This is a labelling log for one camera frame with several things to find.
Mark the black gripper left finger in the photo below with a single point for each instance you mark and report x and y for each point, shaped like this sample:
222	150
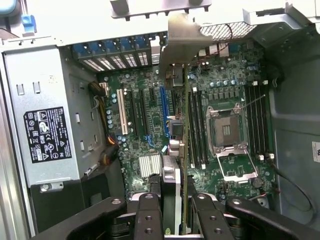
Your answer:
150	222

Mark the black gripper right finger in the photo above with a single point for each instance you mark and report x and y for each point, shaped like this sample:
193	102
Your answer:
212	225

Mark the silver socket cover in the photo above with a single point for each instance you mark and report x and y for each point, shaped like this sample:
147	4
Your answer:
237	178

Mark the silver finned chipset heatsink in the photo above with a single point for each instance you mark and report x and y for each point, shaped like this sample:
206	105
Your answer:
149	165

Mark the RAM slot with white latches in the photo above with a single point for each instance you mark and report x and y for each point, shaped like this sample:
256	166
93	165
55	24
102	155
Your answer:
268	120
201	130
258	120
191	130

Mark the CPU socket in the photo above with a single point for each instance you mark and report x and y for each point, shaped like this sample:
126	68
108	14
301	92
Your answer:
226	127

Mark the long black expansion slot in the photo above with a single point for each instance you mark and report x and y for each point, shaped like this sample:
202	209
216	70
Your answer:
144	112
175	100
132	112

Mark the blue PCIe expansion slot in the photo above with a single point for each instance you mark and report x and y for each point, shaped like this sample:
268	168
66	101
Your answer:
164	112

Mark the white PCI expansion slot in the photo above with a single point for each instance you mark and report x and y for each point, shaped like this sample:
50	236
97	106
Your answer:
122	112

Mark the white case sticker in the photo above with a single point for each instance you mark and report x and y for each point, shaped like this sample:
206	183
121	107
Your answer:
316	151

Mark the short black expansion slot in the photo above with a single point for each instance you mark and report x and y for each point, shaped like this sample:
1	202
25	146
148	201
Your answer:
152	95

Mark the grey metal PC case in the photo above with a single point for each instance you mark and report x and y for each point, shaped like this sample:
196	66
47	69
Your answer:
295	125

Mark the socket locking lever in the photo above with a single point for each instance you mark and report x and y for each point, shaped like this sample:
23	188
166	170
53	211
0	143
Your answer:
252	101

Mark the black power supply label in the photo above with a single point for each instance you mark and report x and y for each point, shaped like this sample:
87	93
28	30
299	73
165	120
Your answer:
47	135

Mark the white power connector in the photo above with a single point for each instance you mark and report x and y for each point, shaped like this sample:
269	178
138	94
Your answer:
104	90

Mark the green motherboard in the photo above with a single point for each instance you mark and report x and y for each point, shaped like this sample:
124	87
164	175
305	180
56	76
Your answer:
225	75

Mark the perforated expansion slot cover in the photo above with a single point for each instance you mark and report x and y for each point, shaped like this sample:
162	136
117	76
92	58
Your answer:
130	60
143	58
118	62
105	63
91	65

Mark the grey power supply unit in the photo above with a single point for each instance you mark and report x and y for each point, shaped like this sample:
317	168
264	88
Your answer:
37	87

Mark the blue slot retention clip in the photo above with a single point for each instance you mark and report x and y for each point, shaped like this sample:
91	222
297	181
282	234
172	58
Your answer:
81	51
127	45
97	48
112	46
142	43

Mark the blue plastic clamp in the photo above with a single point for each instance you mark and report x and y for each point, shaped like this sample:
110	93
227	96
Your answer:
28	23

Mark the light blue plastic object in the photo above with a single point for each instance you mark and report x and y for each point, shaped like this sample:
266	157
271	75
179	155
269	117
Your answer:
7	7

